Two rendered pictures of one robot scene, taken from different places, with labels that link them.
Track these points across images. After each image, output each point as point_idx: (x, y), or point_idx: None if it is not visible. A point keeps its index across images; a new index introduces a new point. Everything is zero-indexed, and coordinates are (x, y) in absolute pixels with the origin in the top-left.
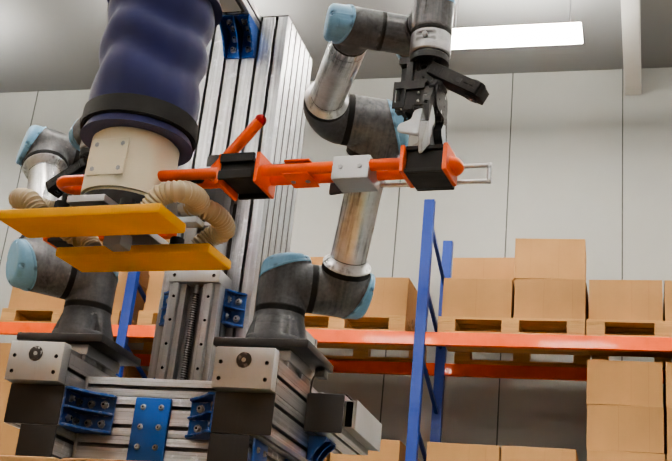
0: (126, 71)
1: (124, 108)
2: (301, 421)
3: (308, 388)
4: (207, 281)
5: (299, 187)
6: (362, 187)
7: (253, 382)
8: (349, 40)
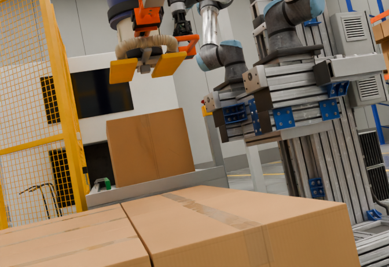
0: None
1: (109, 17)
2: (311, 83)
3: (312, 63)
4: (262, 30)
5: (157, 12)
6: (158, 1)
7: (255, 86)
8: None
